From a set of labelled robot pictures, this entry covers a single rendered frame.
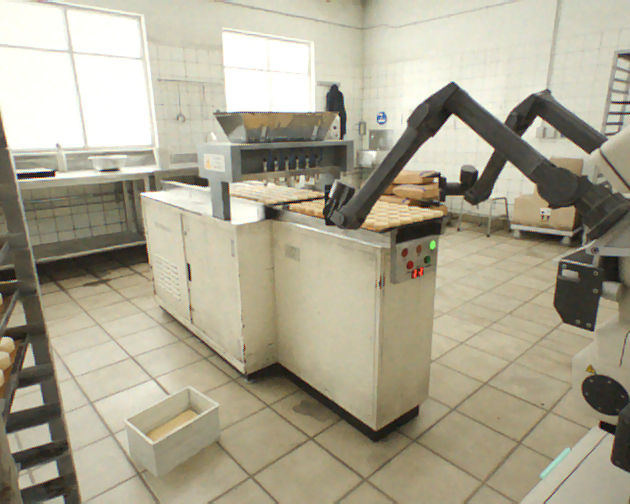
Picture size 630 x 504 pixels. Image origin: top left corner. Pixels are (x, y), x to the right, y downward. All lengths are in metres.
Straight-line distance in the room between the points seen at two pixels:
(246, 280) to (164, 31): 3.73
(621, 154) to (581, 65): 4.44
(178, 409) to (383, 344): 0.95
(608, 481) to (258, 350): 1.44
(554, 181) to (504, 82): 4.85
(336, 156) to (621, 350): 1.59
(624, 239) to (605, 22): 4.64
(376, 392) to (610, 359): 0.83
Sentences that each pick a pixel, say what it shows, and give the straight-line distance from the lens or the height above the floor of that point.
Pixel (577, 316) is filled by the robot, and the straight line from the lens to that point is 1.27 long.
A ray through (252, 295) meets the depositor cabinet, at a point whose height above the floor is 0.49.
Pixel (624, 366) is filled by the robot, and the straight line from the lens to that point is 1.30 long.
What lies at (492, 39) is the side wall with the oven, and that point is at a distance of 6.04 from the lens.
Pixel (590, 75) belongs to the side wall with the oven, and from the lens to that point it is 5.57.
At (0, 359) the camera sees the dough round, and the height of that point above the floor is 0.88.
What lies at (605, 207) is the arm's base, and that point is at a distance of 1.06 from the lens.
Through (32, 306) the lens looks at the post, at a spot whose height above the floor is 0.92.
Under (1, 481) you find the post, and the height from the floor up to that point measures 0.88.
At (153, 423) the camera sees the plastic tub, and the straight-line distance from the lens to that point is 2.05.
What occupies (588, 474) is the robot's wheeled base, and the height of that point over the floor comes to 0.28.
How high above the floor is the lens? 1.25
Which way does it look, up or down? 16 degrees down
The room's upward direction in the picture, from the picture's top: 1 degrees counter-clockwise
